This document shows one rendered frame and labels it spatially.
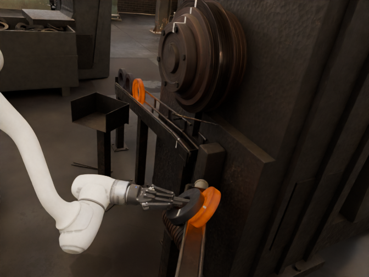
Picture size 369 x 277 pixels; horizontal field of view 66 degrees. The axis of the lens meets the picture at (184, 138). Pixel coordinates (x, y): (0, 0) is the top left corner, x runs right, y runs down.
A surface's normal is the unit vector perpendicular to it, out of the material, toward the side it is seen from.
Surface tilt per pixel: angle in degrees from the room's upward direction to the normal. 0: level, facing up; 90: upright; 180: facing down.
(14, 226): 0
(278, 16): 90
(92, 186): 23
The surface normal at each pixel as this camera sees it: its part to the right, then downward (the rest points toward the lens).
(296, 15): -0.89, 0.12
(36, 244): 0.12, -0.87
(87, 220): 0.73, -0.36
